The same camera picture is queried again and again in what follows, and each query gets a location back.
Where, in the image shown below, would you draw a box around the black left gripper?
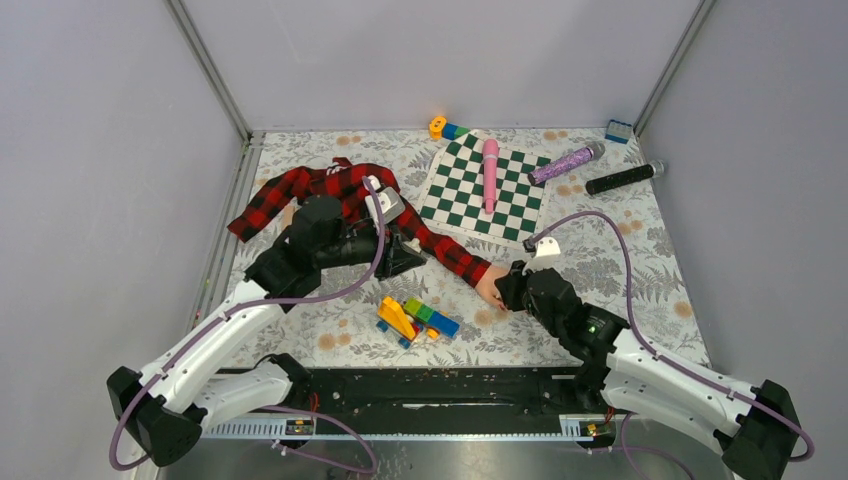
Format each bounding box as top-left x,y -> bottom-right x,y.
318,217 -> 427,281

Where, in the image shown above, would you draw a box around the white cap nail polish bottle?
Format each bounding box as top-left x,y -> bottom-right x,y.
405,239 -> 422,254

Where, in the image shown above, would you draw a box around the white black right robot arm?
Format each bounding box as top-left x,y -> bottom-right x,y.
495,261 -> 800,479

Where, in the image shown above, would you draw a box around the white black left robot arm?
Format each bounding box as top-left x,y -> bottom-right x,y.
107,195 -> 426,470

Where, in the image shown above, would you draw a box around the mannequin hand with red nails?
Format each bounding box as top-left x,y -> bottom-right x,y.
475,264 -> 509,311

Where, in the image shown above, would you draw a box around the yellow toy block ramp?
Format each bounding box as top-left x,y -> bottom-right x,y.
376,296 -> 421,349

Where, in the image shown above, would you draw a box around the green white checkered board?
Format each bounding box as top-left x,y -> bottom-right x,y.
416,131 -> 551,249

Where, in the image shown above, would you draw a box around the green blue toy bricks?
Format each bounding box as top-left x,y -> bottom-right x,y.
402,298 -> 460,339

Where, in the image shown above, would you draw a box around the floral patterned table mat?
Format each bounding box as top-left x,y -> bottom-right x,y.
230,130 -> 709,368

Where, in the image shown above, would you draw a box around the small wooden block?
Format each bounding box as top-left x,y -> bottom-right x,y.
280,204 -> 298,230

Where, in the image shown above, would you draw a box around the orange blue green block stack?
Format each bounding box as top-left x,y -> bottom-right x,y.
428,116 -> 470,140

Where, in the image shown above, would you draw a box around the pink toy microphone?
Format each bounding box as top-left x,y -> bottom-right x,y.
482,138 -> 499,215

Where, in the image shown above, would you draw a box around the red black plaid shirt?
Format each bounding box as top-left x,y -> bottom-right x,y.
227,157 -> 491,287

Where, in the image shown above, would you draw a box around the purple glitter toy microphone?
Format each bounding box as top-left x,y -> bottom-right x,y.
528,142 -> 606,186

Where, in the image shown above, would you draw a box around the black toy microphone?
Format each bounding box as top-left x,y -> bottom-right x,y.
585,160 -> 665,196

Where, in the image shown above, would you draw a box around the blue toy brick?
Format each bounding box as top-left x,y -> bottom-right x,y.
604,119 -> 634,144

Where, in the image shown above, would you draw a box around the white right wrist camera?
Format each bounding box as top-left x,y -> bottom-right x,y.
523,236 -> 561,273

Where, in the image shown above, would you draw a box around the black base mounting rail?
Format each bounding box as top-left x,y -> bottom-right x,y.
248,352 -> 664,437

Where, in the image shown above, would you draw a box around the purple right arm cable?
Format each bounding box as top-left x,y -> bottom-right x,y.
529,210 -> 816,463

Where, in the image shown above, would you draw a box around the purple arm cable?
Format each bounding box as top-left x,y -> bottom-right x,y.
107,175 -> 388,472
529,210 -> 816,463

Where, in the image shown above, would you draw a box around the grey slotted cable duct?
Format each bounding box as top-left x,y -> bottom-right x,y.
188,413 -> 614,444

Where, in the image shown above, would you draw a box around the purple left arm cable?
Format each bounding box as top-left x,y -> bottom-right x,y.
107,175 -> 388,472

